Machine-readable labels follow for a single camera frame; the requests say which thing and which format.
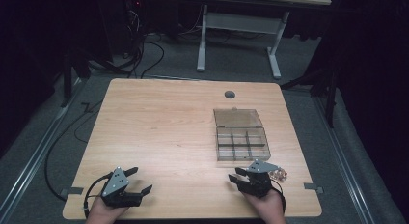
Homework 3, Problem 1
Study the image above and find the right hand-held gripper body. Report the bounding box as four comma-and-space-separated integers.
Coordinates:
241, 158, 281, 199

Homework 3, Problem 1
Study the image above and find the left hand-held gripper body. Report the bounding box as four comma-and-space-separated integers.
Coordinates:
100, 166, 144, 209

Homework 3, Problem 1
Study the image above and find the person's right hand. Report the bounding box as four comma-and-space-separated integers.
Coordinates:
242, 188, 287, 224

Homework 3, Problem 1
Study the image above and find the person's left hand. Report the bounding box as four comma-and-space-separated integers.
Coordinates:
84, 196, 130, 224

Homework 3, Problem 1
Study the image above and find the small clear brownish packet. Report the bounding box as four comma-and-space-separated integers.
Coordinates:
269, 168, 288, 183

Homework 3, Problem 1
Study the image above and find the clear plastic compartment box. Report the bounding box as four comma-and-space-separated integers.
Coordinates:
212, 107, 272, 162

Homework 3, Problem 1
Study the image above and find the grey tape piece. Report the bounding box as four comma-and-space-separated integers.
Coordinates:
59, 186, 85, 200
303, 182, 325, 195

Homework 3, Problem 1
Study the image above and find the black tripod stand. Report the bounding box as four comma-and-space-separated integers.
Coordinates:
279, 49, 341, 129

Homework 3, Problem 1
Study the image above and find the white-framed background desk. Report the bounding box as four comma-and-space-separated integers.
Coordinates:
195, 0, 333, 80

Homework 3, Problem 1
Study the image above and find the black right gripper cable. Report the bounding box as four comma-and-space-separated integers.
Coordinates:
271, 180, 287, 214

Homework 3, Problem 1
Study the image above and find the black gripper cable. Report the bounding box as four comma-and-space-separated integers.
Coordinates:
82, 172, 114, 219
271, 180, 287, 214

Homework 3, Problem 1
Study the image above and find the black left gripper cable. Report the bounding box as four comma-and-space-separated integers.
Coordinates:
82, 172, 114, 219

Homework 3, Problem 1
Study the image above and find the black floor cable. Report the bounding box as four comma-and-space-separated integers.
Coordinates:
43, 99, 104, 203

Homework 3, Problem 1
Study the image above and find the metal floor rail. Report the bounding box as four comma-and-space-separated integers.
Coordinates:
0, 78, 87, 220
312, 94, 378, 224

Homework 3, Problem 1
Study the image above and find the bundle of black cables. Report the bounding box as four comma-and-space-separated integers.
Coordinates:
93, 0, 166, 79

